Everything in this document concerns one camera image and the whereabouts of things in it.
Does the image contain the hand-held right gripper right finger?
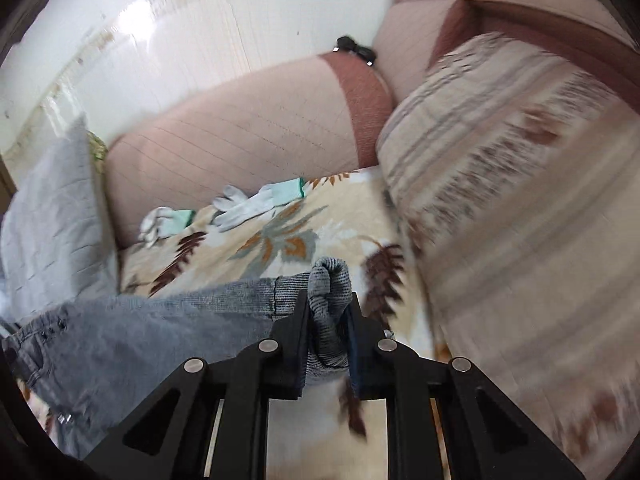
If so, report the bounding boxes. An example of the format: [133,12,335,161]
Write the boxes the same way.
[345,291,587,480]

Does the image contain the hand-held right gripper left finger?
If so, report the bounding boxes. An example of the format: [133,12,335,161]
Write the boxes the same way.
[82,290,312,480]

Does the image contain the grey corduroy pants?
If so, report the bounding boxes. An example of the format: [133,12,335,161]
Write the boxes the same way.
[2,256,353,461]

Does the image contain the floral fleece blanket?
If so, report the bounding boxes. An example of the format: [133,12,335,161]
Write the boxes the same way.
[117,167,453,480]

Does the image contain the white glove with green cuff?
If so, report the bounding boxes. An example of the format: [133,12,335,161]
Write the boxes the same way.
[138,207,196,249]
[212,177,306,234]

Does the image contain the striped beige cushion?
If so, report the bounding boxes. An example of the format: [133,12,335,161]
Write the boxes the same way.
[375,32,640,472]

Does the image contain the grey pillow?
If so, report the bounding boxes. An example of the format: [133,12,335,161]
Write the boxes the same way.
[0,115,121,322]

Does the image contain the green patterned cloth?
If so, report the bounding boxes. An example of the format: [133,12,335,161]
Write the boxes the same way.
[86,130,109,176]

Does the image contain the small black object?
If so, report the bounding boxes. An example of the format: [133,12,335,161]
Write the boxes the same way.
[332,35,377,67]

